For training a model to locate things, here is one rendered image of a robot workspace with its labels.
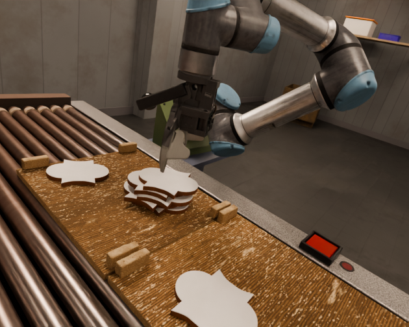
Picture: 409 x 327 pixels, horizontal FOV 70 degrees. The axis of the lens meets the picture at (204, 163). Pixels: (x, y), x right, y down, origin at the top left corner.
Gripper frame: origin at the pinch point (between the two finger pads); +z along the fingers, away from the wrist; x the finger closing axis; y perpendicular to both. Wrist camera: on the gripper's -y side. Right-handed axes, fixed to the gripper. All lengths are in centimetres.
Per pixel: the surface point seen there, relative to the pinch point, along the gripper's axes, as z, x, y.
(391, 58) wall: -51, 617, 224
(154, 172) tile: 5.1, 1.0, -3.8
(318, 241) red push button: 11.4, 3.8, 38.2
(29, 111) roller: 13, 33, -69
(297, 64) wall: 1, 694, 59
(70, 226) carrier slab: 10.8, -18.8, -12.2
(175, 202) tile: 7.5, -4.9, 4.1
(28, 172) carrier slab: 10.8, -6.7, -32.5
